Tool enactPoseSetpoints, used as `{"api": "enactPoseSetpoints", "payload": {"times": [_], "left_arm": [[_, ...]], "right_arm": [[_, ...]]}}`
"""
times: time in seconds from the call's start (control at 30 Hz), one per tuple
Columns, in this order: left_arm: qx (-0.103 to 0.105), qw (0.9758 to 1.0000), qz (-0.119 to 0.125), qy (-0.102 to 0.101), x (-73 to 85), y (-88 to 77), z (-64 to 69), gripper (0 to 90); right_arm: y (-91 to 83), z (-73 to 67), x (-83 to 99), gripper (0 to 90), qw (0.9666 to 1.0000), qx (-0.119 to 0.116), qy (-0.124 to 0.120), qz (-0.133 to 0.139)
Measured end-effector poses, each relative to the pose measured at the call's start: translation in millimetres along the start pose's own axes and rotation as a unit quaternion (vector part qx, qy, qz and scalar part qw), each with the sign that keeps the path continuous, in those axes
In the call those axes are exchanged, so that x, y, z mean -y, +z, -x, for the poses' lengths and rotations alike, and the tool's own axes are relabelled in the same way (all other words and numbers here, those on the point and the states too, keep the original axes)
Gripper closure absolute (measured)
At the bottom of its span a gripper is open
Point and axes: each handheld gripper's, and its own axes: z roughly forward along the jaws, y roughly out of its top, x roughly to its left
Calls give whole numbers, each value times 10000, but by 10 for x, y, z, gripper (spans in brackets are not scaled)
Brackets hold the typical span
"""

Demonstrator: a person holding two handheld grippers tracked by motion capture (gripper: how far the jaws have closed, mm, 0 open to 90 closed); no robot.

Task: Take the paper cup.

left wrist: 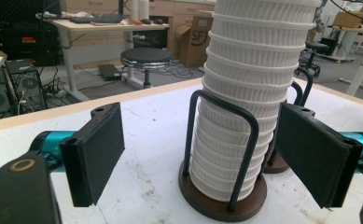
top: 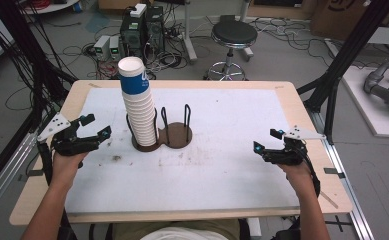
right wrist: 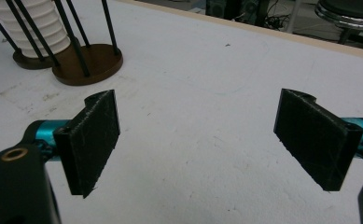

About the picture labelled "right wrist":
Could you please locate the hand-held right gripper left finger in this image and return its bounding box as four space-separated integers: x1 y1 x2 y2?
34 89 121 199

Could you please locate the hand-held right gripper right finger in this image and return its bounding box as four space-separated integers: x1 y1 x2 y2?
272 88 363 191

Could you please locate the cup holder with wooden base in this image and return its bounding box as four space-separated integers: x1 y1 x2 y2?
14 0 124 87
0 0 62 70

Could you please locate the stack of paper cups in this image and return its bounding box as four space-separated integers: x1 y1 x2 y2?
0 0 72 59

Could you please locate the white foam mat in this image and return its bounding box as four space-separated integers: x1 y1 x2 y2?
0 0 363 224

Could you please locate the grey metal desk leg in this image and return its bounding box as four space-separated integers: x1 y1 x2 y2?
285 0 303 34

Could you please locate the black round stool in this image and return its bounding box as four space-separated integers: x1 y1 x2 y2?
314 0 363 50

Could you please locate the black computer tower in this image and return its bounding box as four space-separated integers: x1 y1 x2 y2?
205 0 233 19
240 0 271 27

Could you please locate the tangle of floor cables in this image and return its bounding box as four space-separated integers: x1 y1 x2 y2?
262 0 293 31

